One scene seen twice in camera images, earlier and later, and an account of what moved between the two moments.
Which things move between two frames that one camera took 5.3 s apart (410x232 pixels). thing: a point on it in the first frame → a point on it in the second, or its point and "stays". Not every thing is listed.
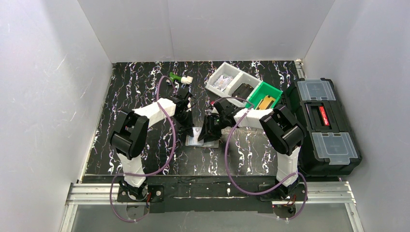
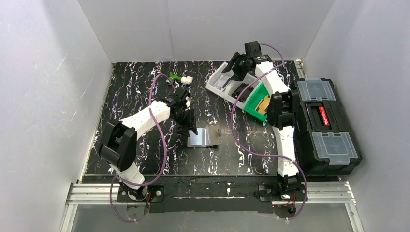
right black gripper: x=212 y=123 → x=240 y=64
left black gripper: x=185 y=116 stays
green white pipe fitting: x=186 y=79 stays
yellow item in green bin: x=266 y=102 stays
